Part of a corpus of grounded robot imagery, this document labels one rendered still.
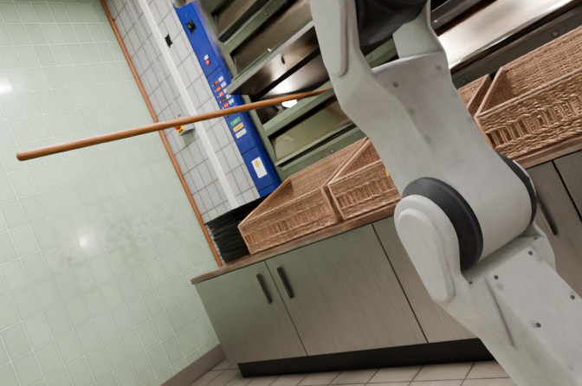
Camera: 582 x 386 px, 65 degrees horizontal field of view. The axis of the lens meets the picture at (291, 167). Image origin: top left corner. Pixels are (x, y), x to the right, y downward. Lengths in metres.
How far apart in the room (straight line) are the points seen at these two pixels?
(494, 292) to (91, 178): 2.57
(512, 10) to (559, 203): 0.80
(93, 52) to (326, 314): 2.33
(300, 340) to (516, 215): 1.52
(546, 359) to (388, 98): 0.40
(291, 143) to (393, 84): 1.80
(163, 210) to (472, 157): 2.58
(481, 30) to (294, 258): 1.14
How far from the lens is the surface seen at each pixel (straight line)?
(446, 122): 0.69
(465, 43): 1.94
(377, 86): 0.67
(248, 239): 2.13
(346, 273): 1.76
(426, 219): 0.64
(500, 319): 0.72
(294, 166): 2.47
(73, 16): 3.52
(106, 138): 1.65
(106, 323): 2.83
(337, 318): 1.90
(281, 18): 2.44
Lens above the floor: 0.74
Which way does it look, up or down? 4 degrees up
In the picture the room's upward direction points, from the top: 25 degrees counter-clockwise
